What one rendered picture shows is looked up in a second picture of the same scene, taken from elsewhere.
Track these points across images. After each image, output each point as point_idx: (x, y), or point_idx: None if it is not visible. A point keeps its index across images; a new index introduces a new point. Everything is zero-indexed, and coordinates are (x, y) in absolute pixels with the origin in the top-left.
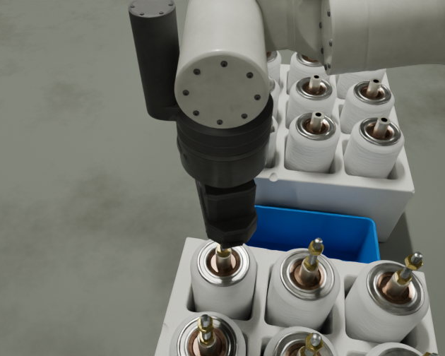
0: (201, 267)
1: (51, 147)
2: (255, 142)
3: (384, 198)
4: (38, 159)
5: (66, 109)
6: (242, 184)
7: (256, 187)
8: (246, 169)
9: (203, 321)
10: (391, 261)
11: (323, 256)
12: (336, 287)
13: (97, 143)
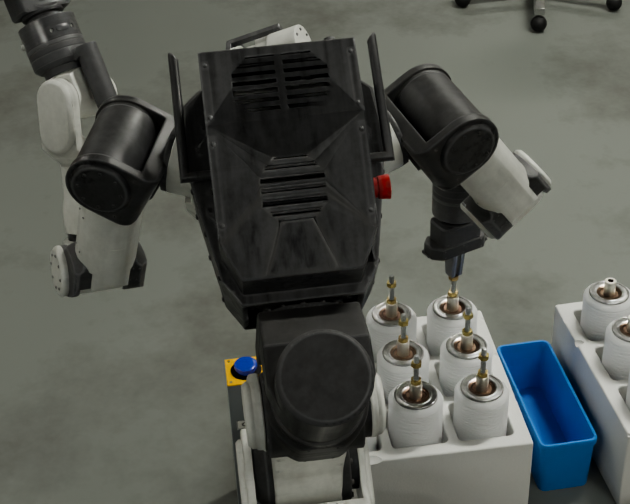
0: (441, 298)
1: (562, 241)
2: (444, 198)
3: (616, 429)
4: (541, 240)
5: (622, 228)
6: (445, 226)
7: (446, 230)
8: (440, 211)
9: (389, 276)
10: (505, 386)
11: (488, 352)
12: (465, 361)
13: (592, 267)
